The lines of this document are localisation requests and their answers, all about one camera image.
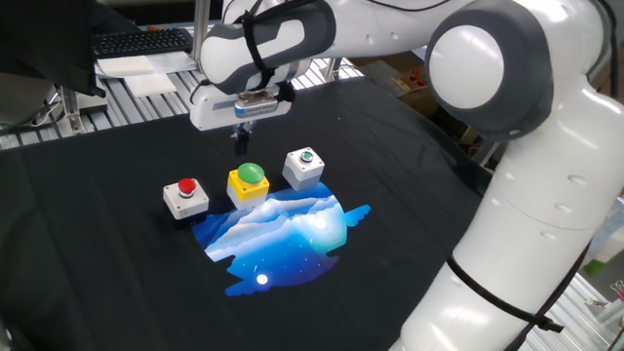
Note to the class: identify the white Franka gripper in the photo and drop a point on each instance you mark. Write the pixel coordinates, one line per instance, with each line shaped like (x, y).
(214, 112)

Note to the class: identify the yellow box green mushroom button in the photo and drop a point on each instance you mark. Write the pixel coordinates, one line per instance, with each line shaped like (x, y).
(246, 192)

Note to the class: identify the white box small green button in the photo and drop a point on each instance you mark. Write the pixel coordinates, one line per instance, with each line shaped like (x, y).
(302, 173)

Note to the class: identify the white box red button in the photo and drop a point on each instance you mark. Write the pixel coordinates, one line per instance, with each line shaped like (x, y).
(187, 207)

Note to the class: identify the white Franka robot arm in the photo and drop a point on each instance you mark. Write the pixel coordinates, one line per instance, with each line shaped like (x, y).
(536, 195)

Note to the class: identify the white paper sheet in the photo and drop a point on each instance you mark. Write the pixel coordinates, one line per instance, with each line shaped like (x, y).
(170, 62)

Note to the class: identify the white foam pad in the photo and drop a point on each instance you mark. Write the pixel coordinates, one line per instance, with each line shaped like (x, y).
(150, 85)
(127, 66)

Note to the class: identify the black computer keyboard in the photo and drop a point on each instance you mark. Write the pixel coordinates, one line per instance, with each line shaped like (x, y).
(141, 43)

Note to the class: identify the cardboard box with coloured items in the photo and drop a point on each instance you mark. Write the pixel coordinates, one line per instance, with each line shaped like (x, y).
(390, 73)

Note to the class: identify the grey metal stand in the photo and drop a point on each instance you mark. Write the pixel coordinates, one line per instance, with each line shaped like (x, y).
(73, 107)

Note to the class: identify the black cloth with blue print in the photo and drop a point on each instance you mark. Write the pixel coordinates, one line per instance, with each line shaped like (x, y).
(97, 268)

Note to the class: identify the silver bracket on gripper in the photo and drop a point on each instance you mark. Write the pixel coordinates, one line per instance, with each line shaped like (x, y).
(256, 105)

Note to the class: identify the aluminium frame post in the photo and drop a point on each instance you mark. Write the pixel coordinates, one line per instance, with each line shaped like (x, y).
(200, 14)

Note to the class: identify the grey aluminium table rail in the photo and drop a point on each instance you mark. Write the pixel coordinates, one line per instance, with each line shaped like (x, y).
(487, 153)

